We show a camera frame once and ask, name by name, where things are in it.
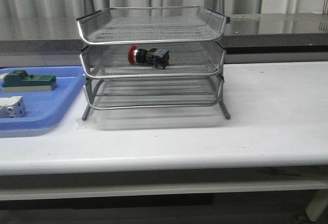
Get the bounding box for red emergency stop button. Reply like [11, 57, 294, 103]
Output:
[128, 45, 169, 70]

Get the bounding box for blue plastic tray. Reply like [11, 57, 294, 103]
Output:
[1, 66, 86, 138]

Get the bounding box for grey stone counter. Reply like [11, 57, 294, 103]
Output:
[1, 13, 327, 68]

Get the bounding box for green terminal block module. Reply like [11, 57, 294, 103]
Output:
[2, 70, 57, 93]

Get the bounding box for white circuit breaker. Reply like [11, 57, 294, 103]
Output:
[1, 96, 26, 118]

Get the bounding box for white table leg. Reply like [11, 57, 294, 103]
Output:
[305, 189, 328, 222]

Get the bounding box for grey metal rack frame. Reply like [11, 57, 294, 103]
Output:
[79, 0, 232, 122]

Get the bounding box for wire holder on counter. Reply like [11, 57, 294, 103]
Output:
[322, 0, 328, 15]

